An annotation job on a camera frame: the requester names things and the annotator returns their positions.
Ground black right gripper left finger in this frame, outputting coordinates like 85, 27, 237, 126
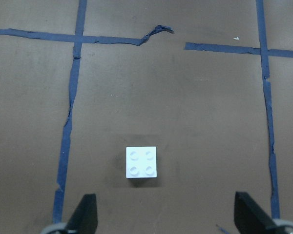
65, 194, 98, 234

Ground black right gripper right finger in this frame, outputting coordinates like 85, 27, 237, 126
234, 192, 277, 234

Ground white block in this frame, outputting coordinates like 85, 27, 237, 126
126, 146, 157, 179

